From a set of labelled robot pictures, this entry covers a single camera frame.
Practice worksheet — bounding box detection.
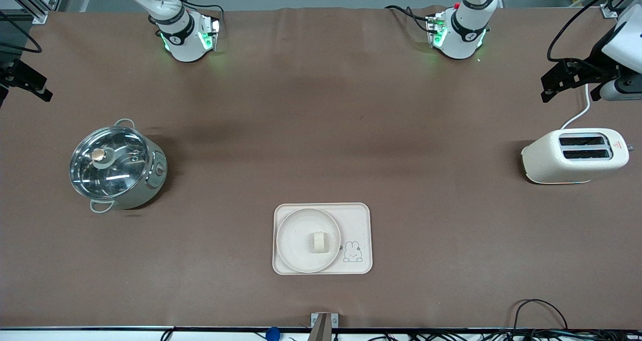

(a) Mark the glass pot lid with knob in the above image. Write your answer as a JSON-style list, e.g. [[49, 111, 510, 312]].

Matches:
[[69, 125, 151, 199]]

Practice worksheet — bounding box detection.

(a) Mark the white toaster power cable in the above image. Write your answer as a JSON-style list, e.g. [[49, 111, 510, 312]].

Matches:
[[560, 83, 593, 130]]

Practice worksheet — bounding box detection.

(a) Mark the black arm base cable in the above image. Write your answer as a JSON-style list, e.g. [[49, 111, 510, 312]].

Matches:
[[385, 5, 438, 33], [154, 0, 225, 31]]

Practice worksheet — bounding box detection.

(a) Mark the small white steamed bun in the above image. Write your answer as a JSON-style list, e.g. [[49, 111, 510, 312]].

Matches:
[[308, 231, 329, 254]]

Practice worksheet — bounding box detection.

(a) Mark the brown table cover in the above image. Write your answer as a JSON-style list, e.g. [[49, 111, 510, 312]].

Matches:
[[0, 6, 642, 330]]

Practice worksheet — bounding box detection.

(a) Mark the black right arm base cable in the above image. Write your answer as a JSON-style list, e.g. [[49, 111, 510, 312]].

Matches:
[[154, 0, 225, 31]]

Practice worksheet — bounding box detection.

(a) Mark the looping black cable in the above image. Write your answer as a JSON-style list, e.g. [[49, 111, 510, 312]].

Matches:
[[512, 298, 570, 332]]

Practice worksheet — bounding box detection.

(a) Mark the black cable bundle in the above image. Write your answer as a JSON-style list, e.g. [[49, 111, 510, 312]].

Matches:
[[369, 330, 642, 341]]

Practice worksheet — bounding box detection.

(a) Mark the steel electric cooking pot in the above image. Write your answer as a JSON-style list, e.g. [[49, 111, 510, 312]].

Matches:
[[69, 118, 169, 214]]

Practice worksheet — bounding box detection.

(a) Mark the round cream plate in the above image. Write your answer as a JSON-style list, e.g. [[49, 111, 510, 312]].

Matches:
[[276, 208, 342, 274]]

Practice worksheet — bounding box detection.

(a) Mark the cream two-slot toaster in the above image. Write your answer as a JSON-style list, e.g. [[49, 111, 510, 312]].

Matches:
[[521, 127, 630, 185]]

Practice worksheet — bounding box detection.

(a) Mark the grey metal camera bracket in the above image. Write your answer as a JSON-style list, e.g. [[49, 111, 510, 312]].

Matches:
[[310, 312, 339, 341]]

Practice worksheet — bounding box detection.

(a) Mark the black left arm base cable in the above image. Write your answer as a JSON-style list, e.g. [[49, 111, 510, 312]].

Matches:
[[385, 5, 438, 33]]

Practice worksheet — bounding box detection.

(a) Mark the cream rabbit print tray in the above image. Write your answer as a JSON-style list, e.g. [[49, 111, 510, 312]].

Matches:
[[272, 203, 373, 275]]

